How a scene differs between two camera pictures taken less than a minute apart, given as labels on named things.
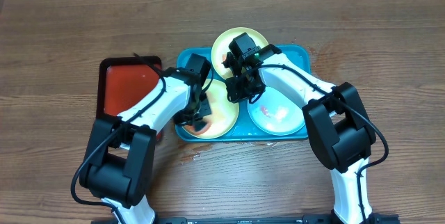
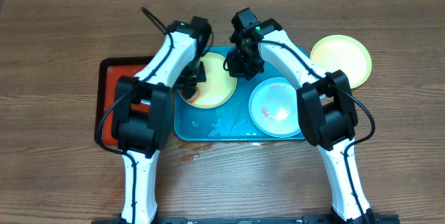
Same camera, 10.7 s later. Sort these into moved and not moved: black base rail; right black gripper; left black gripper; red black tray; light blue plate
Moved: left black gripper; right black gripper
Not moved: light blue plate; red black tray; black base rail
